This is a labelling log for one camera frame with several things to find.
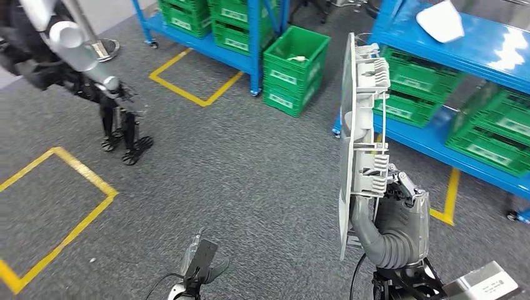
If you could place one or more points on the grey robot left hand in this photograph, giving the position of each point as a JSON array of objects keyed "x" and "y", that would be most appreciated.
[{"x": 203, "y": 261}]

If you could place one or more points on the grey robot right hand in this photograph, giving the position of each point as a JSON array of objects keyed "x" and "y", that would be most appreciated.
[{"x": 403, "y": 215}]

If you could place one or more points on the silver plastic wheel hubcap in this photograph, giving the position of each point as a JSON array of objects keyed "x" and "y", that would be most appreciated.
[{"x": 345, "y": 124}]

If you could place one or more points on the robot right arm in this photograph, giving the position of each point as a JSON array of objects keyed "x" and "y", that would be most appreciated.
[{"x": 393, "y": 252}]

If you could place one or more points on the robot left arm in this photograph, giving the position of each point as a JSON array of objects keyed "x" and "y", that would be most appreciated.
[{"x": 182, "y": 292}]

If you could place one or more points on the blue metal shelf rack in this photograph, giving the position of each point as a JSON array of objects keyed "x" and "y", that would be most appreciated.
[
  {"x": 254, "y": 41},
  {"x": 497, "y": 54}
]

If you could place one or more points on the yellow floor tape square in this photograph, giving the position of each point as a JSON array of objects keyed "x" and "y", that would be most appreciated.
[
  {"x": 178, "y": 91},
  {"x": 82, "y": 168},
  {"x": 451, "y": 194}
]

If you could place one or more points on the green plastic crate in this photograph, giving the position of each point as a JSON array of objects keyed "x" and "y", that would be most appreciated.
[
  {"x": 277, "y": 62},
  {"x": 182, "y": 20},
  {"x": 401, "y": 112},
  {"x": 290, "y": 103},
  {"x": 232, "y": 29},
  {"x": 484, "y": 153},
  {"x": 414, "y": 78},
  {"x": 497, "y": 120}
]

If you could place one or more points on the white plastic mirror cover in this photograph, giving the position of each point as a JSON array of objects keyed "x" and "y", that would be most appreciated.
[{"x": 441, "y": 22}]

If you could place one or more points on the metal stand with round base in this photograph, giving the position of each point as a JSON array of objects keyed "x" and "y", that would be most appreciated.
[{"x": 105, "y": 49}]

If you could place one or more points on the black and silver humanoid robot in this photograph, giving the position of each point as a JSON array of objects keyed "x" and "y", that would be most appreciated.
[{"x": 78, "y": 54}]

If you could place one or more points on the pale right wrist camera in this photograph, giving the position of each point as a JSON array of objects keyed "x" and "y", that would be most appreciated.
[{"x": 480, "y": 283}]

